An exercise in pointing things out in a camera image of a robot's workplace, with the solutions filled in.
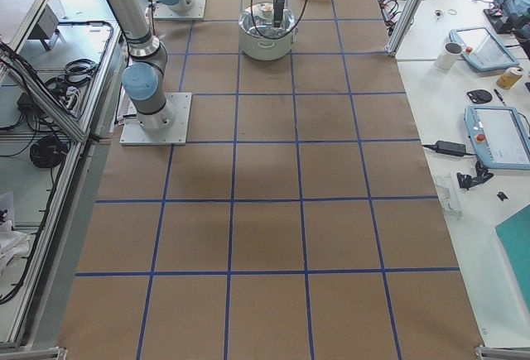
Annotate black power adapter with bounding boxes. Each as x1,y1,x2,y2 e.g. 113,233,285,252
435,141,468,157

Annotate clear plastic holder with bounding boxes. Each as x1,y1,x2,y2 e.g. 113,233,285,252
433,174,463,219

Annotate aluminium frame post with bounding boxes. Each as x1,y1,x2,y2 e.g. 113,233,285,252
386,0,422,57

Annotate power strip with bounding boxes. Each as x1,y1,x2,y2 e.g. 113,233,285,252
378,0,401,36

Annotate brown paper table mat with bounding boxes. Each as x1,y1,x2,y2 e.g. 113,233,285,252
59,0,481,359

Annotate glass pot lid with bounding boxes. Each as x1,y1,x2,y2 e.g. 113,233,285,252
238,2,296,40

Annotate black clamp part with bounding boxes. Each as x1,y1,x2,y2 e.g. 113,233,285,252
456,161,494,190

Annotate black round object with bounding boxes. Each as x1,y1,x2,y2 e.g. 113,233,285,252
466,89,493,104

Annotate white cooking pot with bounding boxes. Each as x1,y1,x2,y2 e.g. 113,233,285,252
238,26,297,61

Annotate near blue teach pendant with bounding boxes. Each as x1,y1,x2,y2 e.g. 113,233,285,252
464,105,529,170

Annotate coiled black cables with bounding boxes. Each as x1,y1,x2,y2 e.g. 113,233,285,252
29,135,68,169

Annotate white mug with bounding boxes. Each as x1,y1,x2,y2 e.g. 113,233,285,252
434,41,463,71

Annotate blue teach pendant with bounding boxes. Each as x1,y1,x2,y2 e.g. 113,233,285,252
464,105,529,170
449,26,519,72

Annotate black pen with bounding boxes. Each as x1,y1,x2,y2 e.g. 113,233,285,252
494,89,507,106

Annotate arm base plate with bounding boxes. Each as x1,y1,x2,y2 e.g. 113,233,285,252
154,0,206,21
120,93,192,146

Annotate far blue teach pendant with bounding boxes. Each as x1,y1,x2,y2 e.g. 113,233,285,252
449,26,519,72

